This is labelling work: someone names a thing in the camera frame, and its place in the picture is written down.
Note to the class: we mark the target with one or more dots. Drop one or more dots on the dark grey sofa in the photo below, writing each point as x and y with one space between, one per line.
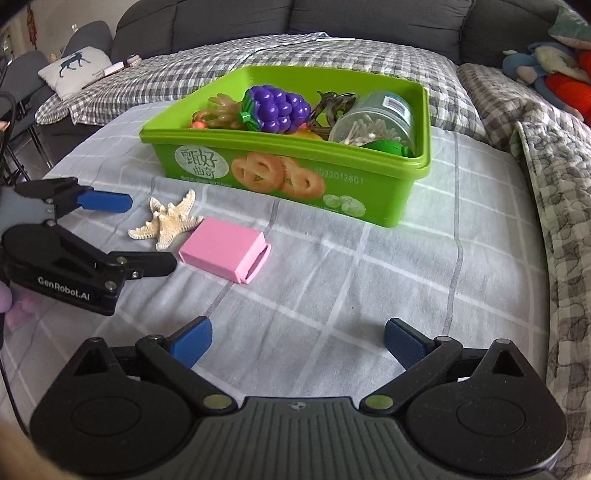
464 31

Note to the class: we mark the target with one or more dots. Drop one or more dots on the right gripper own blue-tipped left finger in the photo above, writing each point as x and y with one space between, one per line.
168 361

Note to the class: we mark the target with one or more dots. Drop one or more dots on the green round lid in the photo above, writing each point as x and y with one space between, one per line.
390 147

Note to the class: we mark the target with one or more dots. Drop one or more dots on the pink rectangular box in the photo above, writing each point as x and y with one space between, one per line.
230 251

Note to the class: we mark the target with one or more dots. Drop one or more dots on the yellow toy piece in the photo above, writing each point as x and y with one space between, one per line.
306 134

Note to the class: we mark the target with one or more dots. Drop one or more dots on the white deer print pillow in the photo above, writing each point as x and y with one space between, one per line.
68 75

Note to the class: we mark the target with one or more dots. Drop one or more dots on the beige coral toy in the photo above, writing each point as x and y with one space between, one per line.
223 114

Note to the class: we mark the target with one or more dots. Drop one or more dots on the green plastic cookie box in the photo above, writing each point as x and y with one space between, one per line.
363 183

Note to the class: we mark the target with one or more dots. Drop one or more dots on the blue stuffed toy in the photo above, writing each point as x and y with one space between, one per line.
544 59

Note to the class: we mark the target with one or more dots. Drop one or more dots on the clear cotton swab jar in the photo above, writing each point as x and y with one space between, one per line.
380 115

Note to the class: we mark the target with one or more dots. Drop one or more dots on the light checked sheet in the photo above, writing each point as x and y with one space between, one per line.
467 261

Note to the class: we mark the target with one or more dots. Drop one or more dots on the purple toy grapes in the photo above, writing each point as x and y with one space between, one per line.
268 109

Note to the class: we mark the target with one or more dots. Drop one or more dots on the right gripper own blue-tipped right finger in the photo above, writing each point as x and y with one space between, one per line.
426 362

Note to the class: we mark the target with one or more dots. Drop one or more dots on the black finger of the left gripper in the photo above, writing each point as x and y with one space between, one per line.
108 272

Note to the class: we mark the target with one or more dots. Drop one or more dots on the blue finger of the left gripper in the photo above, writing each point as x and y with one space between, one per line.
63 195

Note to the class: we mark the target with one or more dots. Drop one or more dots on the grey plaid blanket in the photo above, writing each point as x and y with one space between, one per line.
173 76

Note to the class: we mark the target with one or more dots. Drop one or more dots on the red stuffed toy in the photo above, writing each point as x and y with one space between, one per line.
571 85

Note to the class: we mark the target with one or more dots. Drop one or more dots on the dark green plastic toy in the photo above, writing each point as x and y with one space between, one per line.
329 109

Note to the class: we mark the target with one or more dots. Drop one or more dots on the white starfish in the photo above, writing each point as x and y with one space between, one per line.
168 221

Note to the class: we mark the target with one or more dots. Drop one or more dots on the grey folding chair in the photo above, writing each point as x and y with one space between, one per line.
20 78

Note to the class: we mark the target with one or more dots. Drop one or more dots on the pink plush toy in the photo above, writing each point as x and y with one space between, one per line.
19 305

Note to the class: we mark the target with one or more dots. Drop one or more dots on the grey patterned quilt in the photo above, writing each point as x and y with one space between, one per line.
553 148

